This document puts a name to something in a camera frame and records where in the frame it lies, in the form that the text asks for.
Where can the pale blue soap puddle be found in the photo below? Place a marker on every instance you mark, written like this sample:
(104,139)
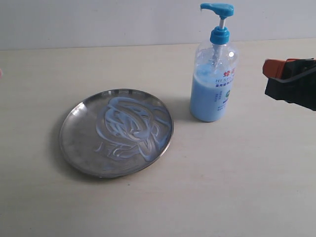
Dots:
(129,127)

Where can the blue soap pump bottle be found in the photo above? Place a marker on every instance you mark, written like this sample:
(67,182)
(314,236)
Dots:
(214,68)

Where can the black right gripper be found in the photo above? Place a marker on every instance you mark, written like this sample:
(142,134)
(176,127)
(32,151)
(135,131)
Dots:
(292,80)

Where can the round stainless steel plate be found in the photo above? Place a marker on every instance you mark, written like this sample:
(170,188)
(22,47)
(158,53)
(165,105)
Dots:
(78,138)

